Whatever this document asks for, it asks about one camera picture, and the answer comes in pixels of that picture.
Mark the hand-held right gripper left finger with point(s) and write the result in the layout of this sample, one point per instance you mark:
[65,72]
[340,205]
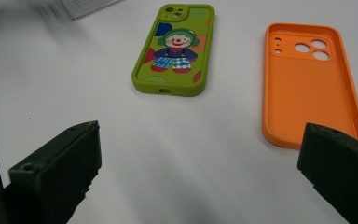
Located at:
[56,174]

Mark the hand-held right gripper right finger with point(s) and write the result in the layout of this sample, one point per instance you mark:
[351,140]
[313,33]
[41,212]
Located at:
[345,168]

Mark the orange box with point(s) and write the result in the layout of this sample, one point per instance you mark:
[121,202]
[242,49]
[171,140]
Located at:
[307,93]

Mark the green cartoon phone case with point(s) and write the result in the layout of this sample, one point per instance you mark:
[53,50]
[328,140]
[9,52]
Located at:
[175,79]

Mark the clear plastic rack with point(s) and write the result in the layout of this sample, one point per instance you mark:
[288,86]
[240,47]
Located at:
[80,7]

